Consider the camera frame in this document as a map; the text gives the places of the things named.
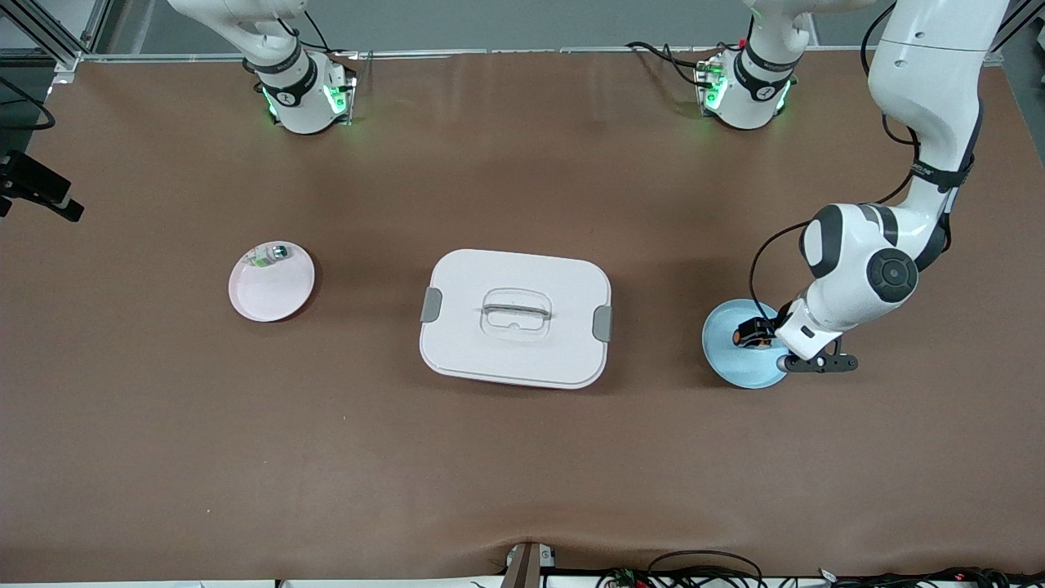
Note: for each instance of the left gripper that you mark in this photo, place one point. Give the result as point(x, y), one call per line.
point(765, 333)

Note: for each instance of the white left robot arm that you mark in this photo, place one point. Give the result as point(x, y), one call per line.
point(931, 73)

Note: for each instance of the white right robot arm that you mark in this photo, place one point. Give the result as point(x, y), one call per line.
point(294, 98)

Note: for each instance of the light blue round plate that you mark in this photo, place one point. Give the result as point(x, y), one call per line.
point(735, 367)

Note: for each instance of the grey box latch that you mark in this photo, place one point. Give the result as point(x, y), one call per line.
point(602, 323)
point(431, 305)

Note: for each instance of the pink round plate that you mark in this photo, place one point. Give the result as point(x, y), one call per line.
point(273, 294)

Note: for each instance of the white lidded storage box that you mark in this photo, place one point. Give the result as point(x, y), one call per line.
point(490, 359)

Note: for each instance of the aluminium frame profile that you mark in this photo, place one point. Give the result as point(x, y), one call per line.
point(96, 20)
point(994, 57)

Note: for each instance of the green push-button switch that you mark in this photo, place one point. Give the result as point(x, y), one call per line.
point(269, 256)

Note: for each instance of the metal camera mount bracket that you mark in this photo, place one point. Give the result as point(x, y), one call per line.
point(526, 567)

